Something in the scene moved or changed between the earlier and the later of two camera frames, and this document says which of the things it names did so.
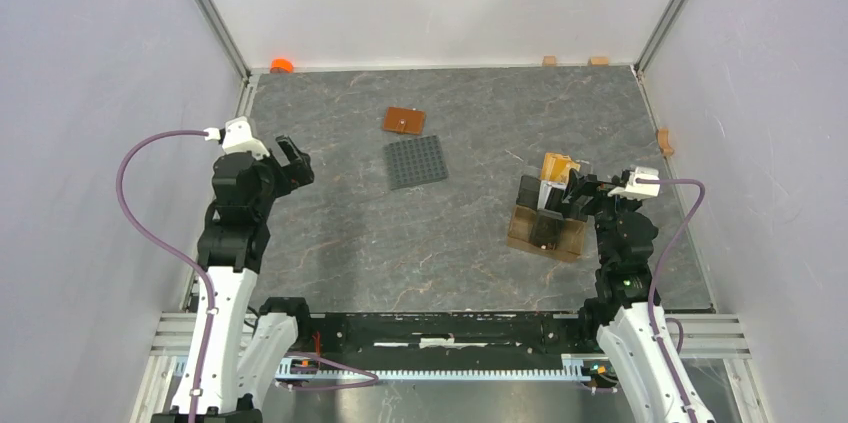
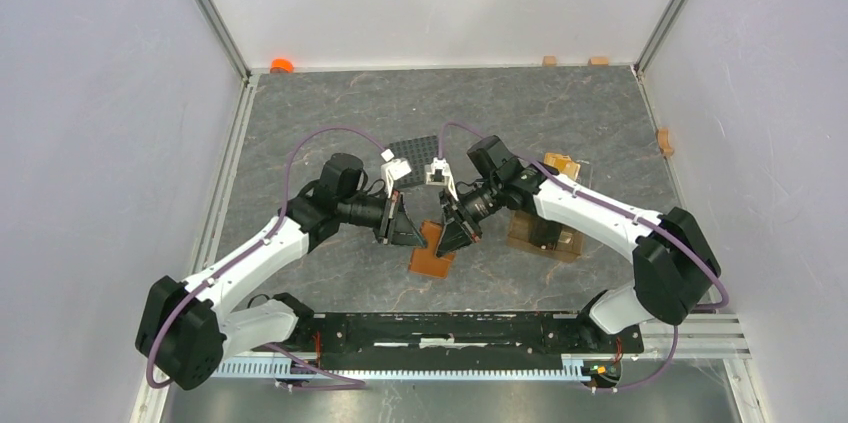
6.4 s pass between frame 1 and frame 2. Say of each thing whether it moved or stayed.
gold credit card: stayed
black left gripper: moved
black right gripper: moved
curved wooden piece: stayed
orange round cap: stayed
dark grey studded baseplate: stayed
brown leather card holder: moved
